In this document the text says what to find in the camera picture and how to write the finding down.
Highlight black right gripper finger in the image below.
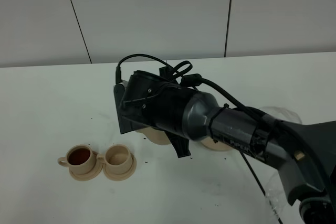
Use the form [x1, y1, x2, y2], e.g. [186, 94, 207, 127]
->
[166, 132, 191, 158]

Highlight beige ceramic teapot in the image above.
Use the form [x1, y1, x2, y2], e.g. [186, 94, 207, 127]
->
[136, 127, 171, 145]

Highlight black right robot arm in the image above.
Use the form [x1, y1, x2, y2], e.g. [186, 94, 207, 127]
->
[118, 71, 335, 223]

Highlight beige round teapot saucer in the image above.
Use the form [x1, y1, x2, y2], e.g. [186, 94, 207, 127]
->
[201, 137, 233, 152]

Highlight beige right teacup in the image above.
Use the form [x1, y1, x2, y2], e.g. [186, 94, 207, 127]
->
[97, 144, 133, 175]

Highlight beige teacup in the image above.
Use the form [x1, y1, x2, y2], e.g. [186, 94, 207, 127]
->
[57, 145, 96, 175]
[97, 144, 133, 175]

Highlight beige right cup saucer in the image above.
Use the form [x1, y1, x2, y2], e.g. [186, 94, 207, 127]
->
[102, 154, 137, 181]

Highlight beige cup saucer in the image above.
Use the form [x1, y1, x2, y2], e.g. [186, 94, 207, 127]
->
[102, 154, 137, 181]
[69, 151, 103, 182]

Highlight beige left cup saucer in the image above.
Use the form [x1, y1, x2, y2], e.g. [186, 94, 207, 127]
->
[69, 151, 103, 182]

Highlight beige left teacup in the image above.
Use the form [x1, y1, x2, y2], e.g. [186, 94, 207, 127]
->
[57, 145, 96, 175]

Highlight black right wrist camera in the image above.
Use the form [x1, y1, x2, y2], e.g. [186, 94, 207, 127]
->
[113, 80, 144, 134]

